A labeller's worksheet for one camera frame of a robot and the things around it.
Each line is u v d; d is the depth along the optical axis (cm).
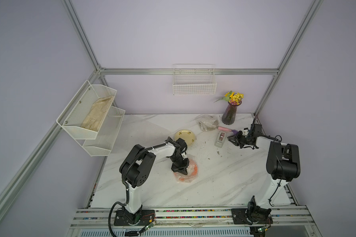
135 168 50
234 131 108
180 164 80
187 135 107
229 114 108
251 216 68
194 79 95
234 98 96
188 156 92
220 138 101
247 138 86
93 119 77
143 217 74
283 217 75
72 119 66
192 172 87
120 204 65
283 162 52
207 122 111
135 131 112
